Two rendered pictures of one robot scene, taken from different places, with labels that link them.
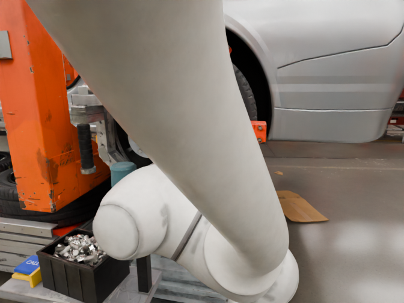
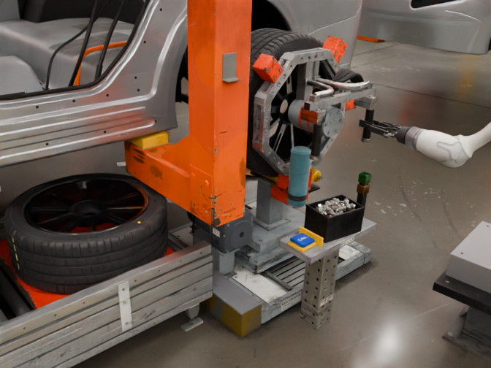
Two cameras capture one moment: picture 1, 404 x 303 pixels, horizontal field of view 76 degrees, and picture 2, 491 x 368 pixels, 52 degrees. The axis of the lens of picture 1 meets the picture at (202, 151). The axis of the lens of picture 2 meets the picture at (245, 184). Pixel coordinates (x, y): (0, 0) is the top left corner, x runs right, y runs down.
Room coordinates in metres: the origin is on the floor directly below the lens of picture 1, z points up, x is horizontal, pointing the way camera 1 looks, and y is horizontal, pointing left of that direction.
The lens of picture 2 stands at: (-0.13, 2.05, 1.52)
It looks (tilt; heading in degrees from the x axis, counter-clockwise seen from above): 25 degrees down; 306
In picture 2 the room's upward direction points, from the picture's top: 2 degrees clockwise
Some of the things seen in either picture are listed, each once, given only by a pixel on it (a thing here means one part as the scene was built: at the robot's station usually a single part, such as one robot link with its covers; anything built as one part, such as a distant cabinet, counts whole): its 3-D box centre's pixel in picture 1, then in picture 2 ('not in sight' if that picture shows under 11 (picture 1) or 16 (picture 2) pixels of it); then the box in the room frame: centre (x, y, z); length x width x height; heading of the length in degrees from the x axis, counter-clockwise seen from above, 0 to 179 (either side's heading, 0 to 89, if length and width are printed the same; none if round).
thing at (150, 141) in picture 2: not in sight; (148, 137); (1.51, 0.54, 0.71); 0.14 x 0.14 x 0.05; 78
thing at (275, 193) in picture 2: not in sight; (290, 183); (0.98, 0.13, 0.48); 0.16 x 0.12 x 0.17; 168
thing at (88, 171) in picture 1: (85, 147); (316, 140); (0.75, 0.35, 0.83); 0.04 x 0.04 x 0.16
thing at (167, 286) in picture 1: (181, 266); (267, 236); (1.11, 0.10, 0.13); 0.50 x 0.36 x 0.10; 78
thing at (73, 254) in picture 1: (85, 261); (334, 216); (0.64, 0.34, 0.51); 0.20 x 0.14 x 0.13; 69
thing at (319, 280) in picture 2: not in sight; (319, 281); (0.65, 0.38, 0.21); 0.10 x 0.10 x 0.42; 78
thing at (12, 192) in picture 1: (59, 187); (90, 226); (1.52, 0.89, 0.39); 0.66 x 0.66 x 0.24
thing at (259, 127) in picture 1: (252, 131); (345, 101); (0.89, -0.18, 0.85); 0.09 x 0.08 x 0.07; 78
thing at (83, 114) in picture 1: (88, 112); (313, 114); (0.78, 0.34, 0.93); 0.09 x 0.05 x 0.05; 168
